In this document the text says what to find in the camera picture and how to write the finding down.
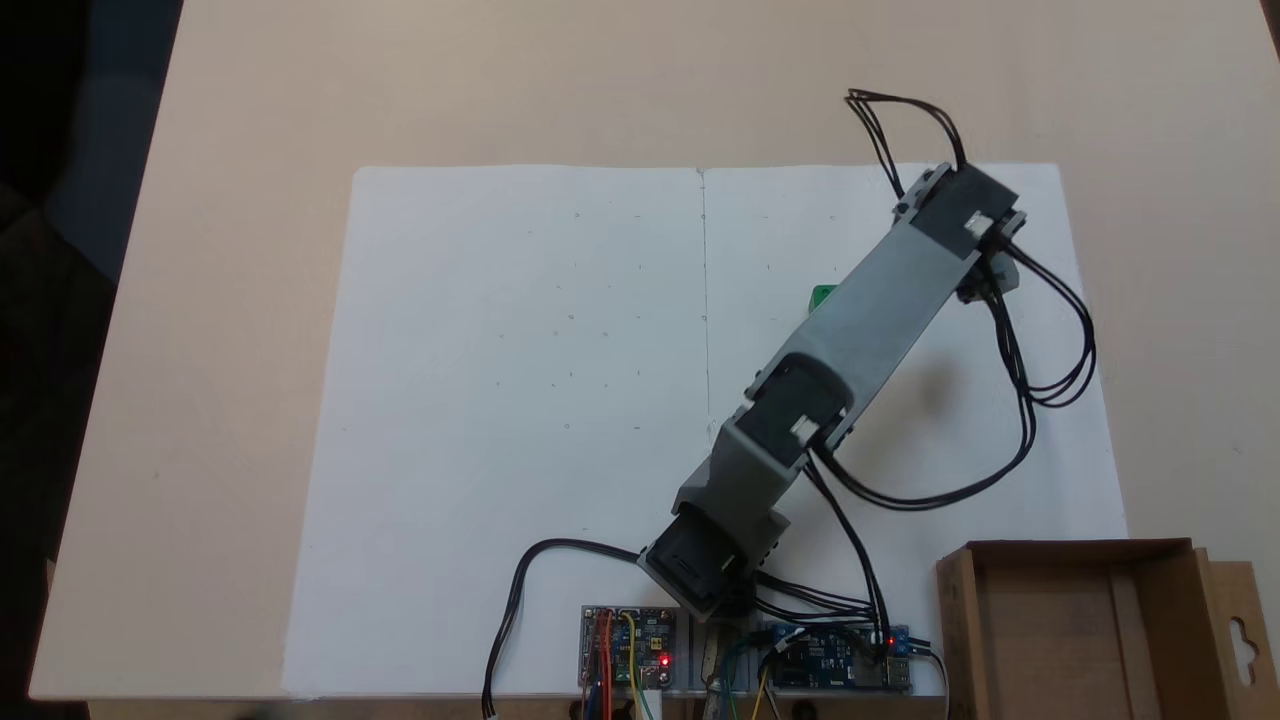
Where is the yellow jumper wire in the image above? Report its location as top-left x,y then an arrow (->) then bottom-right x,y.
620,612 -> 643,720

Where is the blue circuit board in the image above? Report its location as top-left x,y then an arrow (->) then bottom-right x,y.
762,620 -> 914,693

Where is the red jumper wire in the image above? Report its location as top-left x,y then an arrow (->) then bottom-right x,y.
592,610 -> 613,720

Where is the long black servo wire loop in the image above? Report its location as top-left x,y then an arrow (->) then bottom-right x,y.
808,235 -> 1098,513

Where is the black table cable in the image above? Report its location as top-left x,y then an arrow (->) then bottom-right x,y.
483,538 -> 651,719

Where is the short black servo wire loop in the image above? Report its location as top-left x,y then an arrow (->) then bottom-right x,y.
846,88 -> 968,201

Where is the black base wire bundle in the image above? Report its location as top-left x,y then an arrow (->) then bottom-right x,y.
750,465 -> 896,666

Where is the brown cardboard box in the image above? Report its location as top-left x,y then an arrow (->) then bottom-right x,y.
935,538 -> 1263,720

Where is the circuit board with jumper wires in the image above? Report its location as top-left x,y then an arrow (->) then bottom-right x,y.
578,604 -> 679,693

